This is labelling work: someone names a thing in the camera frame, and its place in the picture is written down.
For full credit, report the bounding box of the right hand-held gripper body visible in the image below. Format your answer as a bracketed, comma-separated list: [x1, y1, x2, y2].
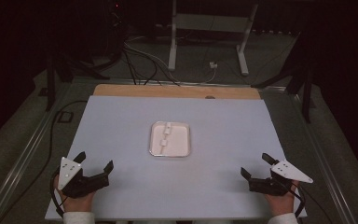
[248, 159, 314, 197]

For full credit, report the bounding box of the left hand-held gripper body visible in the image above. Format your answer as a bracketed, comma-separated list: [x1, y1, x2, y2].
[57, 156, 111, 200]

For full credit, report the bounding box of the thin wooden skewer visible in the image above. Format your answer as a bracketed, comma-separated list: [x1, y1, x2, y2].
[159, 121, 173, 156]

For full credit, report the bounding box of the white square tray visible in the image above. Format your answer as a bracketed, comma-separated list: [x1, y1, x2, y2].
[148, 120, 192, 158]

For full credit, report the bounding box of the person's right hand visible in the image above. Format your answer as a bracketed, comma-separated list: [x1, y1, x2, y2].
[264, 180, 300, 217]

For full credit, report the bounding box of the person's left hand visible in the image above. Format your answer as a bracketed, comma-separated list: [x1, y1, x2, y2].
[52, 175, 96, 216]

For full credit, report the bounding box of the pale blue board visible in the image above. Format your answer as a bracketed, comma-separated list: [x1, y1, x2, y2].
[44, 94, 308, 222]

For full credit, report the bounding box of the black tripod stand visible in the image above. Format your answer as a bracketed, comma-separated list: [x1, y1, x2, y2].
[251, 31, 317, 124]
[44, 50, 110, 113]

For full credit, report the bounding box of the white metal stand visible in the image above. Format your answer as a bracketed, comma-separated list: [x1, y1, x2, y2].
[167, 0, 259, 77]

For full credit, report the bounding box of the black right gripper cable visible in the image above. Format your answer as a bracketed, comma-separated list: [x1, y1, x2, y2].
[287, 182, 308, 218]

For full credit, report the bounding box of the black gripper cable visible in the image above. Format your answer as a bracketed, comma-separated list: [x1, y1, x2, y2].
[287, 182, 308, 218]
[49, 169, 67, 219]

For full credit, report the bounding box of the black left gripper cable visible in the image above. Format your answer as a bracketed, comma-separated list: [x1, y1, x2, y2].
[49, 169, 67, 219]

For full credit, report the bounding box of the long black floor cable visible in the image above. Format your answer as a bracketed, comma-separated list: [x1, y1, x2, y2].
[0, 99, 89, 224]

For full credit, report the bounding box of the black square floor frame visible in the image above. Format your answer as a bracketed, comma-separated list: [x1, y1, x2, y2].
[57, 110, 75, 124]

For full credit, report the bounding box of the metal floor rail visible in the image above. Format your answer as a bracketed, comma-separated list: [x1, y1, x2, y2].
[0, 83, 73, 224]
[291, 92, 358, 224]

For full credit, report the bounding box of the black floor cables bundle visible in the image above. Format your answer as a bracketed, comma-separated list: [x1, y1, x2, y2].
[121, 46, 182, 87]

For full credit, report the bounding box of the white floor cable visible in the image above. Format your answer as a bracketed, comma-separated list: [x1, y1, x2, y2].
[123, 35, 217, 85]

